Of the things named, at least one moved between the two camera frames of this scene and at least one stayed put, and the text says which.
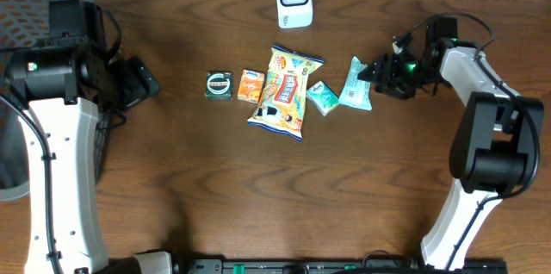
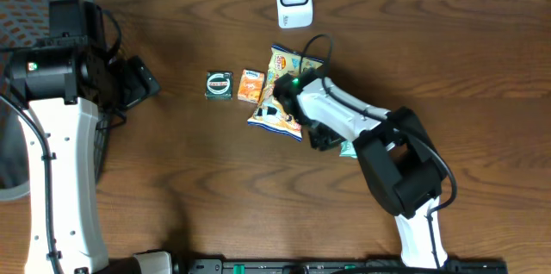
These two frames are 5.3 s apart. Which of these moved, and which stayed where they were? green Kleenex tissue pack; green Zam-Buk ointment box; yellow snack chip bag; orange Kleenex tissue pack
Moved: green Kleenex tissue pack
Stayed: orange Kleenex tissue pack; green Zam-Buk ointment box; yellow snack chip bag
